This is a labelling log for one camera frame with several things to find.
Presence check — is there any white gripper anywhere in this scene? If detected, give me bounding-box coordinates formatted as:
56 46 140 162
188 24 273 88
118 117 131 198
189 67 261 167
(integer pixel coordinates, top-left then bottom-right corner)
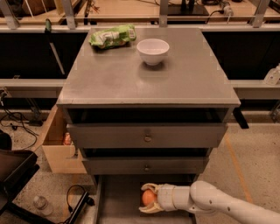
139 183 175 214

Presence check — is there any orange fruit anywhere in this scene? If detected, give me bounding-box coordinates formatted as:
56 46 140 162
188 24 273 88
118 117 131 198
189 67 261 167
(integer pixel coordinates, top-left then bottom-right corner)
142 189 157 207

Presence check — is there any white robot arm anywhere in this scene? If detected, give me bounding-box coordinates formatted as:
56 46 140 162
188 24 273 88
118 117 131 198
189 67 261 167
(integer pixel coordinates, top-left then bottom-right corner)
139 181 280 224

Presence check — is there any grey middle drawer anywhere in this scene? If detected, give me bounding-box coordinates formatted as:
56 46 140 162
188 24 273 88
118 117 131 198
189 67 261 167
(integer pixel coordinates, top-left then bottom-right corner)
82 157 208 175

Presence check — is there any grey drawer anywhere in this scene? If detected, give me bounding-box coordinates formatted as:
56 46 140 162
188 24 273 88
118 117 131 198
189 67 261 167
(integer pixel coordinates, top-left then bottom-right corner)
66 123 228 149
94 174 196 224
82 157 208 175

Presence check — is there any grey bottom drawer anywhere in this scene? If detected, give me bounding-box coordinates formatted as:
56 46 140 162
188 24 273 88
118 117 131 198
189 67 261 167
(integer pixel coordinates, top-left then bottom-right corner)
94 174 196 224

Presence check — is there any grey drawer cabinet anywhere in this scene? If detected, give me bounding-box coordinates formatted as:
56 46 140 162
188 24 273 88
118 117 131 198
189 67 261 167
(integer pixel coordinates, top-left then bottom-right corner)
56 26 242 187

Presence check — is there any grey top drawer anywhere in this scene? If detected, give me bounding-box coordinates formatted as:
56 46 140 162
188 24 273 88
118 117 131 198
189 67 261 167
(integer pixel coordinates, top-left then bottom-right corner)
66 123 228 149

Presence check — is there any black power strip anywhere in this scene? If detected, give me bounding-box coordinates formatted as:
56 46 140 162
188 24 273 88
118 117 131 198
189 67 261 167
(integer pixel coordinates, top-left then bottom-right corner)
67 192 95 224

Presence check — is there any wooden open box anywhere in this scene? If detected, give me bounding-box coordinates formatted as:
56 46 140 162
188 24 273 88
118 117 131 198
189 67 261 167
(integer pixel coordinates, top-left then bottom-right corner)
41 106 86 174

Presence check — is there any small red can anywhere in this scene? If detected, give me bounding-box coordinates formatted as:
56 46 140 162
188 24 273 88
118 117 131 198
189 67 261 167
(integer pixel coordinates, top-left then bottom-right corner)
63 132 72 145

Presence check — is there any clear plastic bottle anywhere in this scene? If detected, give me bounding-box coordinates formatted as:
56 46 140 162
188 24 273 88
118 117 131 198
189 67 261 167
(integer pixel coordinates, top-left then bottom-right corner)
33 196 53 217

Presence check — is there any black chair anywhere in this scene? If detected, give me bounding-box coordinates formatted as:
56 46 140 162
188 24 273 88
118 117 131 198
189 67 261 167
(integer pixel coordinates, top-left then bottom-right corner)
0 130 54 224

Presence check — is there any white ceramic bowl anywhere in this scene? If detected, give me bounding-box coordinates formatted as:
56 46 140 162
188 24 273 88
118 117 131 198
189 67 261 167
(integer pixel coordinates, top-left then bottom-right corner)
136 38 170 66

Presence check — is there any green snack bag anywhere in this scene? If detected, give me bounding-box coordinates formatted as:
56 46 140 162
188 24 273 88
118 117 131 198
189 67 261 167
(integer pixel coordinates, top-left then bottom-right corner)
88 24 137 49

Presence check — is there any black floor cable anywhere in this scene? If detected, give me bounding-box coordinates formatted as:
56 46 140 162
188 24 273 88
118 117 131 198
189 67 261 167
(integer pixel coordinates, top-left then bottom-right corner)
0 90 39 151

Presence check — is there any green handled tool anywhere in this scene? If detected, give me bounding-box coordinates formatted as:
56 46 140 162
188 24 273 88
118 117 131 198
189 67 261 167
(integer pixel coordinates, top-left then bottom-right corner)
45 18 66 75

